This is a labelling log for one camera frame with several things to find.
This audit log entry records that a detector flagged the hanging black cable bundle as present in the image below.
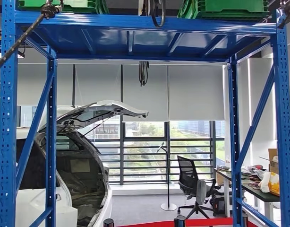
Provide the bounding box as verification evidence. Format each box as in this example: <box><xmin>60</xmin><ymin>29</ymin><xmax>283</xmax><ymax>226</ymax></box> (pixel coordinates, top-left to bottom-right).
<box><xmin>139</xmin><ymin>61</ymin><xmax>150</xmax><ymax>87</ymax></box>

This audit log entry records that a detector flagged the dark window frame with railing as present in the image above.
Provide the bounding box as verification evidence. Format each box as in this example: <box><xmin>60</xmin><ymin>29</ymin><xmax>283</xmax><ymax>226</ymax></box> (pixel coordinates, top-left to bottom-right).
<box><xmin>72</xmin><ymin>64</ymin><xmax>225</xmax><ymax>186</ymax></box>

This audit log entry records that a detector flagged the white roller blind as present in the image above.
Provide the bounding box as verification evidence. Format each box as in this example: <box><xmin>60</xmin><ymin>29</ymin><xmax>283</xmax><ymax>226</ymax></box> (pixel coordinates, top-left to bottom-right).
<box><xmin>169</xmin><ymin>65</ymin><xmax>225</xmax><ymax>121</ymax></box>
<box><xmin>123</xmin><ymin>65</ymin><xmax>168</xmax><ymax>122</ymax></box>
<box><xmin>17</xmin><ymin>64</ymin><xmax>73</xmax><ymax>106</ymax></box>
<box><xmin>75</xmin><ymin>65</ymin><xmax>121</xmax><ymax>105</ymax></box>

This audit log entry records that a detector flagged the grey jacket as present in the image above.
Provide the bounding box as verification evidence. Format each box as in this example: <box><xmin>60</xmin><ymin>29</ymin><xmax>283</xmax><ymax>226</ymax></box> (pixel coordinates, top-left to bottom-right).
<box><xmin>196</xmin><ymin>179</ymin><xmax>207</xmax><ymax>206</ymax></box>

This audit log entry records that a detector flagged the black mesh office chair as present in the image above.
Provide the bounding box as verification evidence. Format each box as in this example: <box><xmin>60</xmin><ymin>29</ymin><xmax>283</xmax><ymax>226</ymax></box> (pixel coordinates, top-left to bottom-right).
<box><xmin>177</xmin><ymin>156</ymin><xmax>216</xmax><ymax>220</ymax></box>

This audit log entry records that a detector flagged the dark-topped desk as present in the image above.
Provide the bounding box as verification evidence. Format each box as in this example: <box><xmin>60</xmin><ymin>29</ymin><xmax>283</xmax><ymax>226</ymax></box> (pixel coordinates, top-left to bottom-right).
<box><xmin>213</xmin><ymin>167</ymin><xmax>281</xmax><ymax>220</ymax></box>

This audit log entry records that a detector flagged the red barrier belt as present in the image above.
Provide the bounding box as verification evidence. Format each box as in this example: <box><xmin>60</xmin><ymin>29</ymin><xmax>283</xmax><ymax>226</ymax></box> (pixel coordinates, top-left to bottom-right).
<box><xmin>117</xmin><ymin>218</ymin><xmax>258</xmax><ymax>227</ymax></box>

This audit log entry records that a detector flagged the green plastic crate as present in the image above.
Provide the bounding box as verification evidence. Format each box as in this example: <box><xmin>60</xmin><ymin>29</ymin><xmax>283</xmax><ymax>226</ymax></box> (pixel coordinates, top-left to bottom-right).
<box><xmin>17</xmin><ymin>0</ymin><xmax>110</xmax><ymax>15</ymax></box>
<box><xmin>178</xmin><ymin>0</ymin><xmax>270</xmax><ymax>20</ymax></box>

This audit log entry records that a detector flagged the white car tailgate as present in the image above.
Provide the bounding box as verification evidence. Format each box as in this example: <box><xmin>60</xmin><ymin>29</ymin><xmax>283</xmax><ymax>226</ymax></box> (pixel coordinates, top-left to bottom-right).
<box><xmin>38</xmin><ymin>100</ymin><xmax>149</xmax><ymax>132</ymax></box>

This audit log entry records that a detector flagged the cardboard box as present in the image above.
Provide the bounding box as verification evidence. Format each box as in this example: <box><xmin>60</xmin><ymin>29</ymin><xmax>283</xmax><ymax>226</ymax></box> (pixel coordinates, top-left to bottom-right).
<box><xmin>267</xmin><ymin>148</ymin><xmax>290</xmax><ymax>176</ymax></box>

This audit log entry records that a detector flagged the white car body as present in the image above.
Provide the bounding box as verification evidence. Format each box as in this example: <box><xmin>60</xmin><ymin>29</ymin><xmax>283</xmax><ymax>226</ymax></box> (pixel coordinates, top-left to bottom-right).
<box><xmin>0</xmin><ymin>105</ymin><xmax>113</xmax><ymax>227</ymax></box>

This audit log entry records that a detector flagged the white and yellow plastic bag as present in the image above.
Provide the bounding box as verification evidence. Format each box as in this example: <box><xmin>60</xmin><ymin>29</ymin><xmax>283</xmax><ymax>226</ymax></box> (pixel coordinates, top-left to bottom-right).
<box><xmin>258</xmin><ymin>170</ymin><xmax>280</xmax><ymax>196</ymax></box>

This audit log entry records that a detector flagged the blue metal shelf rack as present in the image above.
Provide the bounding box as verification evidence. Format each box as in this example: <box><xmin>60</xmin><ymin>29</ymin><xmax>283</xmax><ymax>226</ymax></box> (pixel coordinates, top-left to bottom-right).
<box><xmin>0</xmin><ymin>0</ymin><xmax>290</xmax><ymax>227</ymax></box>

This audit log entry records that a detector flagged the floor stand with round base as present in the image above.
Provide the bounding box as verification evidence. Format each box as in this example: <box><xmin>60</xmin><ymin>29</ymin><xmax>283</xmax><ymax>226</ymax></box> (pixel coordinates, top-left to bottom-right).
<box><xmin>156</xmin><ymin>141</ymin><xmax>178</xmax><ymax>212</ymax></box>

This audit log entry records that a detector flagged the black equipment case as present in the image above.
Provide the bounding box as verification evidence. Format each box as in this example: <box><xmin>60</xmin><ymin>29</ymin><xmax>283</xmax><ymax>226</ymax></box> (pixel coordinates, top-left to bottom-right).
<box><xmin>212</xmin><ymin>194</ymin><xmax>233</xmax><ymax>218</ymax></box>

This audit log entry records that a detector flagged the black strap loop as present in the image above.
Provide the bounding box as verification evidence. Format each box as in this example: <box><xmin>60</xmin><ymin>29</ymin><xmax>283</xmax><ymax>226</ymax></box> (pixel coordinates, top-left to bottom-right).
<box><xmin>149</xmin><ymin>0</ymin><xmax>166</xmax><ymax>28</ymax></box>

